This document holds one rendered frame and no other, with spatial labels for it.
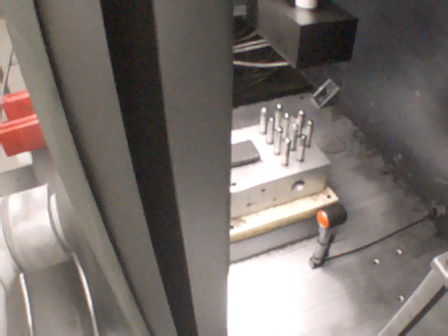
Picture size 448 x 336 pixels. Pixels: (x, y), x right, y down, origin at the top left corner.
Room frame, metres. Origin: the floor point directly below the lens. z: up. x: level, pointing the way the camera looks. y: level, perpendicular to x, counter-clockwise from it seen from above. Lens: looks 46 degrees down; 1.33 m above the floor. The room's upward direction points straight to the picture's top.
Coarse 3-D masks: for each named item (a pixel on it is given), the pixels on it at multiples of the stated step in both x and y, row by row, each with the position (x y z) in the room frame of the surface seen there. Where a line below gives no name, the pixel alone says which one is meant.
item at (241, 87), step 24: (240, 24) 0.94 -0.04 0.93; (240, 48) 0.80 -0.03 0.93; (264, 48) 0.81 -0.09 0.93; (240, 72) 0.69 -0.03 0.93; (264, 72) 0.69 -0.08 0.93; (288, 72) 0.70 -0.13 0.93; (240, 96) 0.60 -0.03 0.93; (264, 96) 0.61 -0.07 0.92; (432, 264) 0.10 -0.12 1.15; (432, 288) 0.10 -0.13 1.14; (408, 312) 0.10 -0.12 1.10; (432, 312) 0.09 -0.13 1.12
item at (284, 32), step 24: (264, 0) 0.37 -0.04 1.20; (288, 0) 0.36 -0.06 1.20; (312, 0) 0.34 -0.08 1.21; (264, 24) 0.36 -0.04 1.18; (288, 24) 0.32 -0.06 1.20; (312, 24) 0.30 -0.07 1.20; (336, 24) 0.31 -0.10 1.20; (288, 48) 0.32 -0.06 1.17; (312, 48) 0.31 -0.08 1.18; (336, 48) 0.31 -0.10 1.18
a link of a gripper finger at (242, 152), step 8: (232, 144) 0.34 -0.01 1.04; (240, 144) 0.34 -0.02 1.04; (248, 144) 0.34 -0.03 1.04; (232, 152) 0.32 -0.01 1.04; (240, 152) 0.32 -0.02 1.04; (248, 152) 0.32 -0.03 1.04; (256, 152) 0.32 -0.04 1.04; (232, 160) 0.31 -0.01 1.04; (240, 160) 0.31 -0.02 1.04; (248, 160) 0.31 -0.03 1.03
